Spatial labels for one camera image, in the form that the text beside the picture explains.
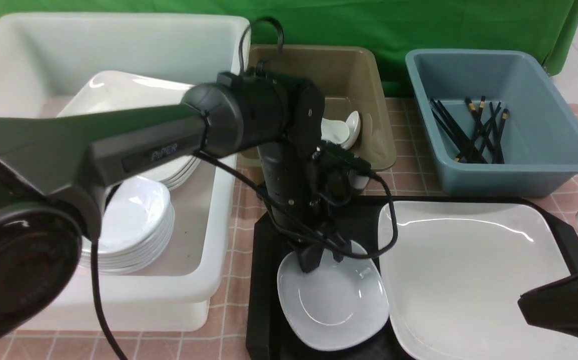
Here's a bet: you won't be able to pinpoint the green backdrop cloth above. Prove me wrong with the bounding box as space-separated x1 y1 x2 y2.
0 0 578 97

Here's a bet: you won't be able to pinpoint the white spoon in bin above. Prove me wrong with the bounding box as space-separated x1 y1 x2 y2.
321 118 350 145
341 111 361 150

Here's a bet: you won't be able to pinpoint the olive green plastic bin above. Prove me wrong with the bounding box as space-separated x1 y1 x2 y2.
248 44 397 172

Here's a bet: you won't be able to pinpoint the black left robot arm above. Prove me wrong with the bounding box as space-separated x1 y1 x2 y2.
0 68 371 339

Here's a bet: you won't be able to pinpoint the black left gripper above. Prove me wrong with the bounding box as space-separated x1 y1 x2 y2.
258 141 371 273

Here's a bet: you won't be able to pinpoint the blue plastic bin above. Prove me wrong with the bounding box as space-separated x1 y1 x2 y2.
405 48 578 198

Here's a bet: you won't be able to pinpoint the large white square plate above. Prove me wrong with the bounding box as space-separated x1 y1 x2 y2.
379 200 578 360

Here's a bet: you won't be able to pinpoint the large white plastic tub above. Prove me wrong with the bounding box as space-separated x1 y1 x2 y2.
0 13 249 332

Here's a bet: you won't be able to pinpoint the stack of small white bowls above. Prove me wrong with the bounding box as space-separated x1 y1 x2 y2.
98 177 175 276

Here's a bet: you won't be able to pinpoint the small white square bowl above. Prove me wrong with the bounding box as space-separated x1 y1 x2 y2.
277 250 389 352

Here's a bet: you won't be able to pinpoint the stack of white square plates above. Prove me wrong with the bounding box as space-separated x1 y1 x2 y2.
58 70 200 191

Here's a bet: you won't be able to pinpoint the black chopsticks in blue bin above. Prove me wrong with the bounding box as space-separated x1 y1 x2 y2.
430 96 509 165

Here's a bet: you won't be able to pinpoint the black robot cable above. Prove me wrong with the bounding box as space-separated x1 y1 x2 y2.
90 16 398 360

